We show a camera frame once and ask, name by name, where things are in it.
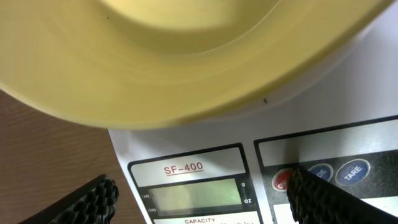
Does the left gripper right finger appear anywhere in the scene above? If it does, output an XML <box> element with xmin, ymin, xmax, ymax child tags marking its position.
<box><xmin>286</xmin><ymin>167</ymin><xmax>397</xmax><ymax>224</ymax></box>

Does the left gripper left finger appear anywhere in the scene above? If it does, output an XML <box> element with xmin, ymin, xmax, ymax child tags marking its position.
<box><xmin>20</xmin><ymin>174</ymin><xmax>119</xmax><ymax>224</ymax></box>

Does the white digital kitchen scale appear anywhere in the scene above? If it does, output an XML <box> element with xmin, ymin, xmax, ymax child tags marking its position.
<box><xmin>109</xmin><ymin>2</ymin><xmax>397</xmax><ymax>223</ymax></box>

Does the pale yellow bowl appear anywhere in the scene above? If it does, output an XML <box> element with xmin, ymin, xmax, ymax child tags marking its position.
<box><xmin>1</xmin><ymin>0</ymin><xmax>391</xmax><ymax>129</ymax></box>

